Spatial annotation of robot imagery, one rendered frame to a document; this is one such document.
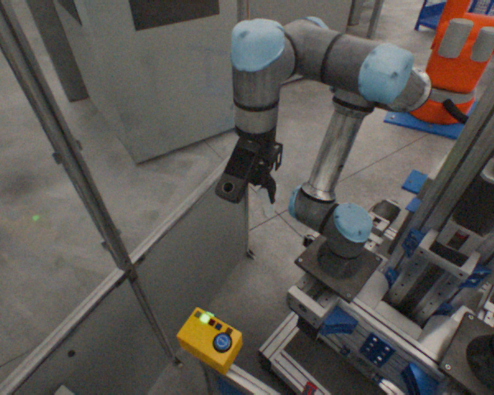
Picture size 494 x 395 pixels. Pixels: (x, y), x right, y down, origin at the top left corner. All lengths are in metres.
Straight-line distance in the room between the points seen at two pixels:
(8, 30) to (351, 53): 0.59
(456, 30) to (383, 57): 3.34
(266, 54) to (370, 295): 0.96
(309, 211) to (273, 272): 1.35
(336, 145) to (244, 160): 0.44
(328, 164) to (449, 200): 0.33
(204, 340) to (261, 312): 1.23
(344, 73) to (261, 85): 0.12
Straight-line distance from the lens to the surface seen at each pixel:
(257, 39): 0.47
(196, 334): 0.98
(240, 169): 0.55
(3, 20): 0.77
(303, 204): 1.02
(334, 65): 0.52
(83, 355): 1.35
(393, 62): 0.50
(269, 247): 2.45
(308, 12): 4.41
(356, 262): 1.11
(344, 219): 0.98
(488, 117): 0.91
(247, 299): 2.22
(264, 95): 0.50
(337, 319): 1.22
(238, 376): 1.17
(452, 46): 3.87
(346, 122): 0.93
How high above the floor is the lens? 1.98
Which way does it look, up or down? 46 degrees down
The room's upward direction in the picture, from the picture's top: straight up
